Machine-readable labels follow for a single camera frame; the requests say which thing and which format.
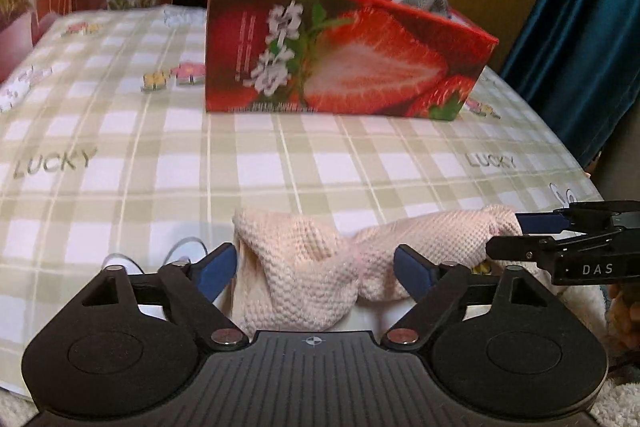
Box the pink knitted cloth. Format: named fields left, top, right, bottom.
left=227, top=205, right=522, bottom=335

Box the person's right hand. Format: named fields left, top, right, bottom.
left=606, top=284, right=639, bottom=355

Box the checkered plaid tablecloth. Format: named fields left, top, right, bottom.
left=1, top=8, right=599, bottom=393

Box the teal curtain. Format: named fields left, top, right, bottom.
left=500, top=0, right=639, bottom=166

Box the red strawberry cardboard box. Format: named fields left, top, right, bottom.
left=205, top=0, right=497, bottom=121

